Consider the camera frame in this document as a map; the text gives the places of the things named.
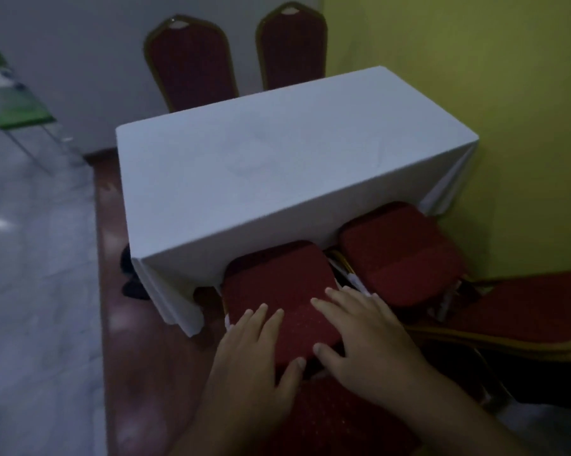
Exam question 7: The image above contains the person's left hand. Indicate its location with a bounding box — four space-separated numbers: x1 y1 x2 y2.
204 303 308 429

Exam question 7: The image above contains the person's right hand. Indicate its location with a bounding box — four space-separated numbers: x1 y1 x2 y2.
310 286 434 410

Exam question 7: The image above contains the red chair with dotted fabric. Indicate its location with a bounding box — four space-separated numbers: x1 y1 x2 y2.
220 239 421 456

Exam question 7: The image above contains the person's right forearm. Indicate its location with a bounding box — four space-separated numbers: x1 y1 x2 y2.
384 363 533 456

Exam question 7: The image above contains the person's left forearm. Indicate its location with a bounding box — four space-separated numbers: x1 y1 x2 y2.
169 407 286 456

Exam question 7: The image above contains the red banquet chair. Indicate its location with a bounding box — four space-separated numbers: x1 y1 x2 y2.
338 201 467 324
143 14 240 113
255 1 328 91
405 269 571 362

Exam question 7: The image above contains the black table leg base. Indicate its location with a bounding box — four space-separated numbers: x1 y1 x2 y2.
120 243 152 301

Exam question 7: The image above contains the white tablecloth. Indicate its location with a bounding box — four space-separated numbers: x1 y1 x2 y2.
116 66 479 338

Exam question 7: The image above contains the green glass side table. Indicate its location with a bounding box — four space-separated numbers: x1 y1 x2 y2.
0 32 85 177

